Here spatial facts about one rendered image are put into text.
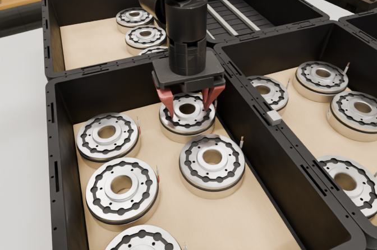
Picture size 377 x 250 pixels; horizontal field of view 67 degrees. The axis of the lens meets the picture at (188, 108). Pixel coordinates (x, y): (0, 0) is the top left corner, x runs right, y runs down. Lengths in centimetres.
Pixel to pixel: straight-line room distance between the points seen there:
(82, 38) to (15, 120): 27
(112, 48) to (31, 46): 43
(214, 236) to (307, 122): 28
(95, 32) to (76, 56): 12
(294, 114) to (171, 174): 27
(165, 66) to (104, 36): 39
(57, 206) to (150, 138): 22
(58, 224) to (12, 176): 39
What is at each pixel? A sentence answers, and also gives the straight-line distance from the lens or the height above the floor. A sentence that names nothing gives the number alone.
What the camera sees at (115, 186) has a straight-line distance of 45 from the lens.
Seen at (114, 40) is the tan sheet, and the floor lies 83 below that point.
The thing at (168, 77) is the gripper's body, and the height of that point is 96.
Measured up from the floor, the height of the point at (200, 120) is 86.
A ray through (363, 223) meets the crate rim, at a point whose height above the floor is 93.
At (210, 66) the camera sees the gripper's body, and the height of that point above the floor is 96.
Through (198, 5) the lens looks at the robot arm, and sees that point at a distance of 39.
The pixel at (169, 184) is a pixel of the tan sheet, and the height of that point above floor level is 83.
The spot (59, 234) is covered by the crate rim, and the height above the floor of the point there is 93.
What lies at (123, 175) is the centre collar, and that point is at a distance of 44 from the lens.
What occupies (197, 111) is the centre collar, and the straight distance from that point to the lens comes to 51.
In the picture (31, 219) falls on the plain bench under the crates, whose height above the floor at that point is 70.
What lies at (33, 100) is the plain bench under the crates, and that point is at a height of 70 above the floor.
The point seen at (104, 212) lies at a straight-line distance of 42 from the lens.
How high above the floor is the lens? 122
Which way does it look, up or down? 44 degrees down
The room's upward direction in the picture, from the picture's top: straight up
